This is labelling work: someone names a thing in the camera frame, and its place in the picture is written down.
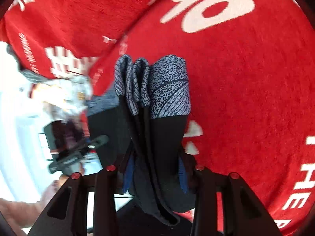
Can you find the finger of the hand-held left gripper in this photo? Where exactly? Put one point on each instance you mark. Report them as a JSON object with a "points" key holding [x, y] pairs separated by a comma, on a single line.
{"points": [[66, 162], [99, 140]]}

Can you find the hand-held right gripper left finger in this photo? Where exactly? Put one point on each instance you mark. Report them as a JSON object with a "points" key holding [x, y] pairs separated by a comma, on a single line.
{"points": [[128, 177]]}

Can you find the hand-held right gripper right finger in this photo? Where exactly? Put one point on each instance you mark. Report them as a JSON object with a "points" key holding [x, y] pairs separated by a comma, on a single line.
{"points": [[183, 177]]}

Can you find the black pants with grey waistband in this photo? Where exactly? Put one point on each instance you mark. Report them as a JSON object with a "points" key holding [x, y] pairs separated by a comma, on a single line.
{"points": [[160, 140]]}

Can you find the person's left forearm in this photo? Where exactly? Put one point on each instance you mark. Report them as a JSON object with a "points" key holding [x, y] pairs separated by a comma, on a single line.
{"points": [[22, 206]]}

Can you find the crumpled clear plastic bag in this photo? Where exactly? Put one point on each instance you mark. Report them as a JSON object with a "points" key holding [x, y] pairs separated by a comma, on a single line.
{"points": [[71, 91]]}

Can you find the red printed blanket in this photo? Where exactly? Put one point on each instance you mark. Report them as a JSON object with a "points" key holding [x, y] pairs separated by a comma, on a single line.
{"points": [[246, 78]]}

